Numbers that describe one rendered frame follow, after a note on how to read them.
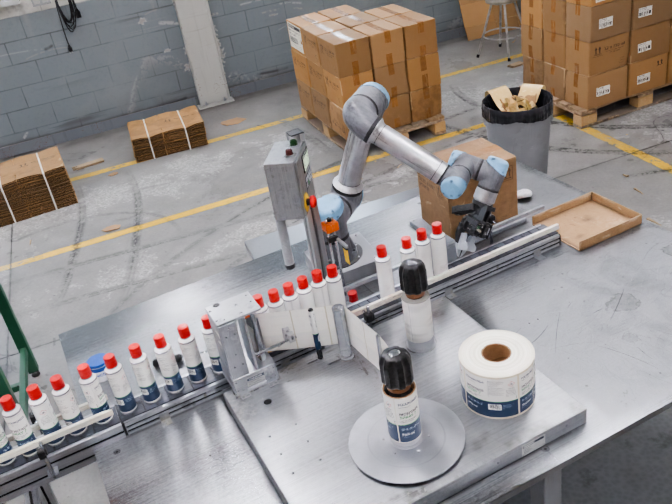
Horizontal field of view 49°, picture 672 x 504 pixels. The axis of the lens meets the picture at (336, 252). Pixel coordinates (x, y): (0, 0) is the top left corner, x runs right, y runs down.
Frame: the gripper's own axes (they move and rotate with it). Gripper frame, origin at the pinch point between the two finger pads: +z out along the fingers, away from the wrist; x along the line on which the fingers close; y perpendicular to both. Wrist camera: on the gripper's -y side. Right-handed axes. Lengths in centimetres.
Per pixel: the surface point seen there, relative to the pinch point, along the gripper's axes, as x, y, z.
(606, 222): 60, 5, -23
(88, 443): -113, 6, 74
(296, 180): -71, 1, -14
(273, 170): -77, -2, -15
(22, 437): -131, 3, 73
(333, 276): -48, 2, 14
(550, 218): 49, -11, -16
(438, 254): -10.2, 2.0, 1.2
